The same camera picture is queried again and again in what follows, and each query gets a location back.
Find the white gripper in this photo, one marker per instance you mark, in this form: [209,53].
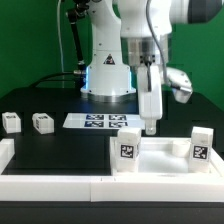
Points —
[149,86]

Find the white square table top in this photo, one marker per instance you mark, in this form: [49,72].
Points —
[159,156]

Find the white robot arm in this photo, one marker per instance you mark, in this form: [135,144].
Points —
[130,51]

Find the white marker tag plate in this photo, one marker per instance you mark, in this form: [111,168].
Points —
[102,121]

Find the white U-shaped obstacle fence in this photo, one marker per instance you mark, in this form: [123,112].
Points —
[134,188]

